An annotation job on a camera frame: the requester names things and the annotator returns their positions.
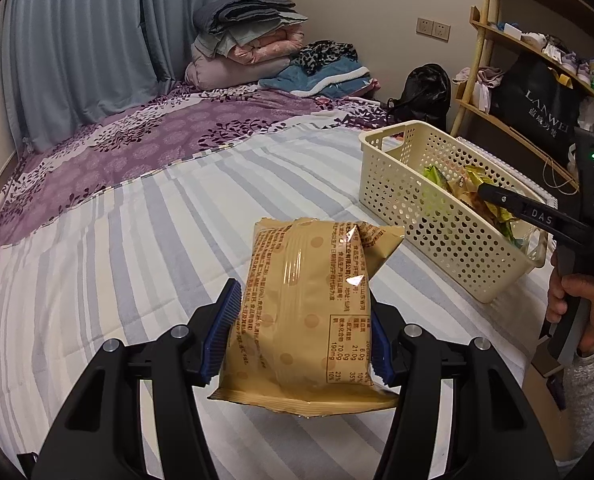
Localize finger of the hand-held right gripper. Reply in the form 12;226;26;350
477;182;528;219

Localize purple floral bedsheet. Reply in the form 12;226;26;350
0;82;398;291

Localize wooden rack shelf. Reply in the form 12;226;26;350
449;0;594;241

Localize large green snack bag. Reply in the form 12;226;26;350
423;165;452;193

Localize white cloth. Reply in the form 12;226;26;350
452;66;505;112

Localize grey folded blanket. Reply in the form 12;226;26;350
194;0;310;36

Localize blue-grey curtain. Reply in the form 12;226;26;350
0;0;285;153

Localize wall socket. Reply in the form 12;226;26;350
416;16;450;42

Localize pale green folded blanket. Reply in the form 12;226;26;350
194;22;258;58

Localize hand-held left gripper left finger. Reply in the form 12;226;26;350
30;277;243;480

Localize pink folded quilt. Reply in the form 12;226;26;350
227;30;305;66

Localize mauve folded quilt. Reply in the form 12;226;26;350
184;55;298;91

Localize leopard print cloth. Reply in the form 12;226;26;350
297;40;360;76

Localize black backpack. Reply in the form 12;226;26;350
387;63;452;131

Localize tan dotted snack packet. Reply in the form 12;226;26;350
208;217;406;418

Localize black shopping bag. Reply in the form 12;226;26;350
491;52;582;161

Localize cream perforated plastic basket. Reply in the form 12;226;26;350
358;120;548;304

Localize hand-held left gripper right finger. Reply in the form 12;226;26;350
369;305;560;480

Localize blue fleece blanket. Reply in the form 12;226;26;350
258;56;373;98

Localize pale sneakers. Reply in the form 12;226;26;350
559;50;592;86

